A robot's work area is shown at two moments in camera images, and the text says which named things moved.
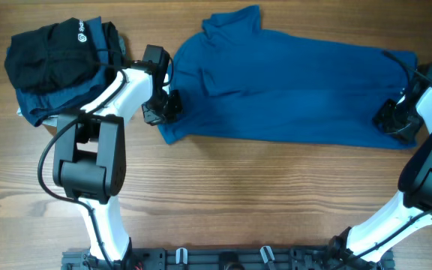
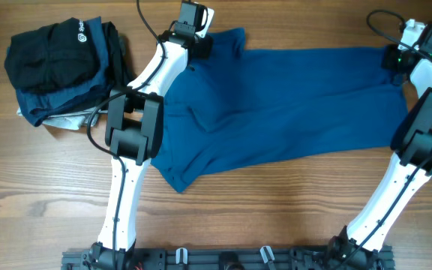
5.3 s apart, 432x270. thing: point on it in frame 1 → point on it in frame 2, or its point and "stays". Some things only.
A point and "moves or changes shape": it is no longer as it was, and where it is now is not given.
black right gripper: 382,115 → 387,63
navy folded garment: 76,94 stays
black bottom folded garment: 117,58 stays
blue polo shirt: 237,82 moves or changes shape
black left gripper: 176,108 → 204,53
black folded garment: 52,57 stays
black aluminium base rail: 226,258 stays
